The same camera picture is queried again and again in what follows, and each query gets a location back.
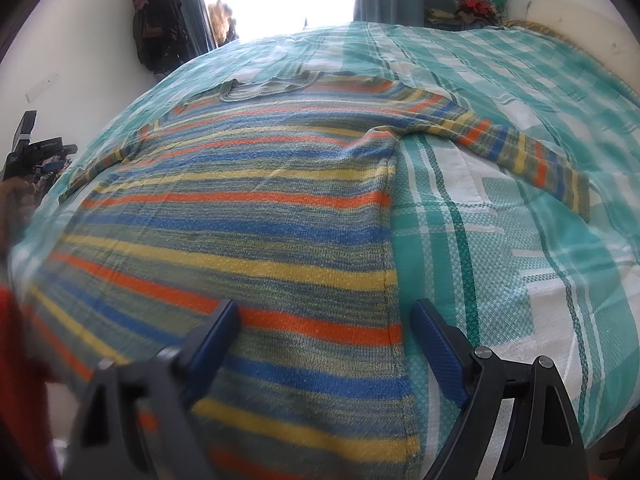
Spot striped knit sweater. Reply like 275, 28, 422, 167
21, 74, 589, 479

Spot clothes heap near headboard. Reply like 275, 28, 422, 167
423, 0, 506, 32

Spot person's left hand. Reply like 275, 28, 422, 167
0, 177, 36, 260

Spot red fleece garment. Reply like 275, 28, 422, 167
1, 286, 60, 479

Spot teal plaid bed cover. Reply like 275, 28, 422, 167
10, 23, 639, 479

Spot cream headboard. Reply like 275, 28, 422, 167
502, 0, 639, 110

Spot white wall switch plate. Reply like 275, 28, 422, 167
25, 72, 60, 103

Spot dark clothes hanging on wall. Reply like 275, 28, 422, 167
131, 0, 192, 76

